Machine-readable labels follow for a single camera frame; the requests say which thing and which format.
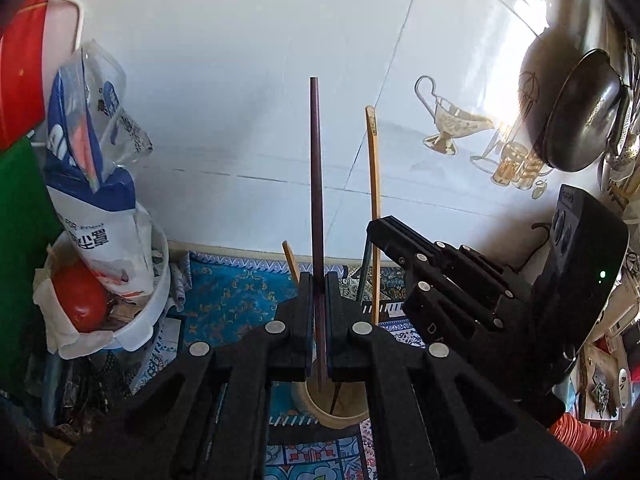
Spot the short wooden chopstick tip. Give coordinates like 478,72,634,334
282,240,300,285

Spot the white and blue plastic bag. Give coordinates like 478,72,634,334
44,41,154,302

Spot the dark purple chopstick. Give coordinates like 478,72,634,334
309,77,328,391

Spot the patterned patchwork table mat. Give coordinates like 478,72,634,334
29,250,432,480

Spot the red tomato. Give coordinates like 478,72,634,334
52,259,108,333

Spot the red tin box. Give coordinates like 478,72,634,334
1,0,85,151

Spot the white ceramic utensil holder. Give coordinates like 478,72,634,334
291,379,369,430

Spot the black hanging wok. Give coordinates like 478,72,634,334
541,49,631,172

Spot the light wooden chopstick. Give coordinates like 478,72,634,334
364,105,381,325

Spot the white round plastic tub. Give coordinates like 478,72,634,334
32,221,170,360

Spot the green metal box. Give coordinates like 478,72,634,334
1,139,62,396

